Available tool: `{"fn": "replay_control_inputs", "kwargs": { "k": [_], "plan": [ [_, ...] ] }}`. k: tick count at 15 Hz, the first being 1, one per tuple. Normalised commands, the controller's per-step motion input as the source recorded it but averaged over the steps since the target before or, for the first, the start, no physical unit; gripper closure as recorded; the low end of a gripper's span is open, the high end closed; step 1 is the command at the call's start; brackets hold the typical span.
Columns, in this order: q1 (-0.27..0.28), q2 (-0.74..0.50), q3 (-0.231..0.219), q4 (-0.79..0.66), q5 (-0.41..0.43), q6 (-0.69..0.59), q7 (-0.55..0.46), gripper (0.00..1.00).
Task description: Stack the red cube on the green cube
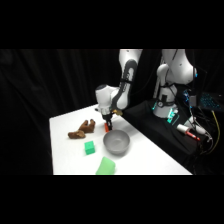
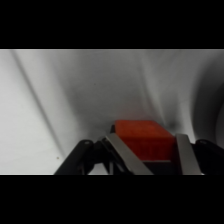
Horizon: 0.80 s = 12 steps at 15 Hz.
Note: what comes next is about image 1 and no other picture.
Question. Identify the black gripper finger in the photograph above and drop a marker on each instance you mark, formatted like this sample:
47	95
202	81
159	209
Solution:
106	126
110	125

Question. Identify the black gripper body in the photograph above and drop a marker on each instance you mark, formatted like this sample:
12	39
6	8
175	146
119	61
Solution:
107	116

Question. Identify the red cube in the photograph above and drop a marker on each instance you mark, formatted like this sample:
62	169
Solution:
106	128

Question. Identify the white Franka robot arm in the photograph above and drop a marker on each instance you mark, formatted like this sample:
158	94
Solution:
125	83

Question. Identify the green cube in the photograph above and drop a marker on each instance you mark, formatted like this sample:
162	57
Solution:
89	147

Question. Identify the grey metal bowl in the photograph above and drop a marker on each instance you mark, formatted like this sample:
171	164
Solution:
116	141

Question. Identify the brown plush toy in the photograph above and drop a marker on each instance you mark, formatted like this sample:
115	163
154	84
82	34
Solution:
82	129

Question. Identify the green wedge block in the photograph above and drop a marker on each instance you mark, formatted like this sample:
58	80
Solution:
106	166

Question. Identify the black robot stand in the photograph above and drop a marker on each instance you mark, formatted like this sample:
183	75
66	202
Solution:
156	130

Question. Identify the green-lit control box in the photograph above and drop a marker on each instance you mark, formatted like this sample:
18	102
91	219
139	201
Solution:
173	116

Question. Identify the black curtain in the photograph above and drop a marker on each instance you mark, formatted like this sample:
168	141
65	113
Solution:
36	100

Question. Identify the white cylinder with red tip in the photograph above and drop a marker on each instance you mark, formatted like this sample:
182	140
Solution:
186	131

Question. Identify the white power adapter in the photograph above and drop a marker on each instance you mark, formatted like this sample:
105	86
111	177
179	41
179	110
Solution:
197	126

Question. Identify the laptop with blue-lit keyboard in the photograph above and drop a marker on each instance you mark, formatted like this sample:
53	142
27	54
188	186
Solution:
211	101

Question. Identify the brown wrist camera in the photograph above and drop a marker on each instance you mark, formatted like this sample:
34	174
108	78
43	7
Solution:
117	112

